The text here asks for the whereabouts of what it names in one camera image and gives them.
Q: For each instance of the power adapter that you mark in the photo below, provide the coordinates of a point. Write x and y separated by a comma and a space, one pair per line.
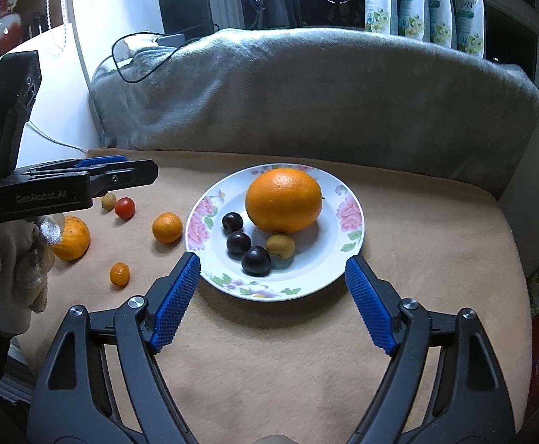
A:
172, 40

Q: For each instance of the gloved left hand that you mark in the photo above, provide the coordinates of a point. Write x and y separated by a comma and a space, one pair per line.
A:
26, 258

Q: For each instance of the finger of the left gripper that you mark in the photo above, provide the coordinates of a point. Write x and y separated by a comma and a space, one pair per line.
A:
75, 163
113, 175

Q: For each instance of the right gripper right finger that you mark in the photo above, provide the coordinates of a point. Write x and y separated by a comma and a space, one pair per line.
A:
469, 401

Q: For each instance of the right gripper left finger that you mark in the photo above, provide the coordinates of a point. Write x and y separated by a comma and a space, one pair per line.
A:
74, 402

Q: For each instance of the dark plum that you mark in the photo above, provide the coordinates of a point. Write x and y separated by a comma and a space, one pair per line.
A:
238, 243
256, 261
232, 222

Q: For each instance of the beige blanket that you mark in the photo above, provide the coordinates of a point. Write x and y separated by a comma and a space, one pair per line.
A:
307, 368

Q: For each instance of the brown longan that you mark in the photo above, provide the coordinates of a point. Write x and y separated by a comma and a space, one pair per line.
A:
281, 246
108, 202

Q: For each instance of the red tomato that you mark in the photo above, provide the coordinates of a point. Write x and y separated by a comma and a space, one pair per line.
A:
125, 208

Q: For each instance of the small orange kumquat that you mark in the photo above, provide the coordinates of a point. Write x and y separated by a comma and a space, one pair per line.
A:
119, 274

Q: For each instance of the grey cushion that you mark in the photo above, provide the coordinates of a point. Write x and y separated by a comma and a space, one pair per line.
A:
325, 93

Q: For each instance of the large spotted orange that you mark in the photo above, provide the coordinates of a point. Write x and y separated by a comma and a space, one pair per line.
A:
75, 240

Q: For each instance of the smooth orange on plate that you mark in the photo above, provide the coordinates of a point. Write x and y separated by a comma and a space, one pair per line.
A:
283, 200

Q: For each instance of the small mandarin orange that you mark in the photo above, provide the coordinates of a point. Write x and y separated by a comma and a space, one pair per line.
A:
167, 228

